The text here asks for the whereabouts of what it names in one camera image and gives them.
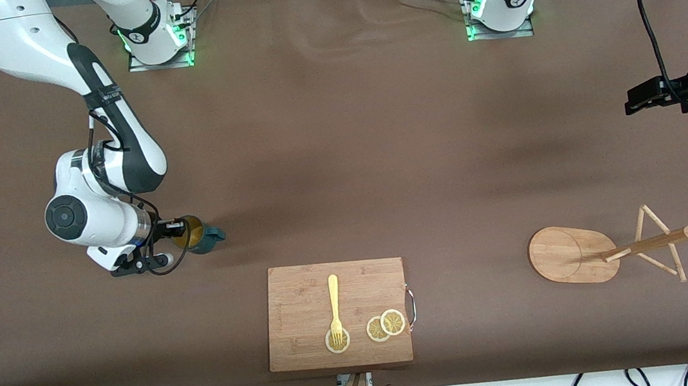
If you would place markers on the dried lemon slice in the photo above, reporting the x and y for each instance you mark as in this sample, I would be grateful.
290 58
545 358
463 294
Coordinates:
330 346
374 331
394 322

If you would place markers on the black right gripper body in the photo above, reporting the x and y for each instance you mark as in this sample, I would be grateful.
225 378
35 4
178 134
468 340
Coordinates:
156 230

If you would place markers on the wooden cutting board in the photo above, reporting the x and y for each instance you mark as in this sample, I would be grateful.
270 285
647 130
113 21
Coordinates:
306 314

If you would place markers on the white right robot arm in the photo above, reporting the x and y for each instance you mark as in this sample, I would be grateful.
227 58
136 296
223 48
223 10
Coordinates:
100 217

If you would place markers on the brown table cover mat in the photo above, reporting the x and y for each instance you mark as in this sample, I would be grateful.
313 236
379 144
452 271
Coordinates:
339 154

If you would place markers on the wooden cup rack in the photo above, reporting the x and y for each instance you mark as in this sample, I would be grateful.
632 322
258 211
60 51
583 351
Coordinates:
565 255

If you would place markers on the teal cup yellow inside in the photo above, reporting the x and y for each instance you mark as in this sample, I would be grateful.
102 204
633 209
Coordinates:
207 241

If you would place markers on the small metal bracket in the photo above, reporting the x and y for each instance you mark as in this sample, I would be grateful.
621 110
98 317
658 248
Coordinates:
368 379

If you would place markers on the yellow plastic fork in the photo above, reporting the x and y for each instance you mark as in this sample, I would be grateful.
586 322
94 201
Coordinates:
334 298

